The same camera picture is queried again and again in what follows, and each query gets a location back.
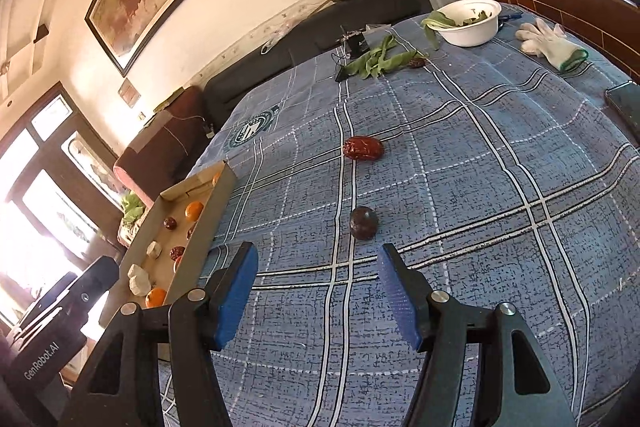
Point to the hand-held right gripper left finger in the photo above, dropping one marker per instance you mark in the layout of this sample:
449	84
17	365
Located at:
235	297

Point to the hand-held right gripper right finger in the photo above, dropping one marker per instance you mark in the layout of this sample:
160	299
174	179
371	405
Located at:
400	297

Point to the large orange mandarin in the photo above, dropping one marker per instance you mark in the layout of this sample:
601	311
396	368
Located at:
156	297

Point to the dark red date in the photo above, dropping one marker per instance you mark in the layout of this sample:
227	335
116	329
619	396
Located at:
363	223

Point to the cardboard box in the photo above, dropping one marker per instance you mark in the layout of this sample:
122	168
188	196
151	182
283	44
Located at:
160	235

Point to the small orange mandarin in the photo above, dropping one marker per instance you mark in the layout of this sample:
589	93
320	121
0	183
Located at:
216	178

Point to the large red date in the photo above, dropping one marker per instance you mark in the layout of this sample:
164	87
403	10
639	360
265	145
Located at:
363	148

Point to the green leafy vegetable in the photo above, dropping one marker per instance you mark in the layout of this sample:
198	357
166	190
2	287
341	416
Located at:
132	207

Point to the dark framed glass door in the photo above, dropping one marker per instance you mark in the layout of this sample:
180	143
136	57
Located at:
87	129

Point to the small black flat item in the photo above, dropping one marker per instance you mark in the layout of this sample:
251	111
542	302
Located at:
341	74

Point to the green vegetable leaves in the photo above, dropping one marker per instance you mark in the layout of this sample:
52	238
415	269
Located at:
380	62

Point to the black sofa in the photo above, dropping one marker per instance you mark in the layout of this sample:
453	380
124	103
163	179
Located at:
280	52

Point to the small black device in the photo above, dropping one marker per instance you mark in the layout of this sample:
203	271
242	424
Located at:
357	44

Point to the white bowl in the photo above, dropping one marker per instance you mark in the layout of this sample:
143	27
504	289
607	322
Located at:
475	34

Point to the leafy greens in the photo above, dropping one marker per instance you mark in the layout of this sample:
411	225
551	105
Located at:
440	21

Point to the white knit glove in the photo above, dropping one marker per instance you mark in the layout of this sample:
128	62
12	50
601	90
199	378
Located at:
527	38

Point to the black smartphone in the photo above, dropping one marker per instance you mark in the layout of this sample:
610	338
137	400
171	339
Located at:
627	107

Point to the white glove green cuff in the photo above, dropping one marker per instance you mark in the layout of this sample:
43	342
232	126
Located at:
560	47

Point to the blue pen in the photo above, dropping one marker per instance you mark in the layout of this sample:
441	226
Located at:
510	17

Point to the wall switch plate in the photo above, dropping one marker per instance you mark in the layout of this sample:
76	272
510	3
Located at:
129	93

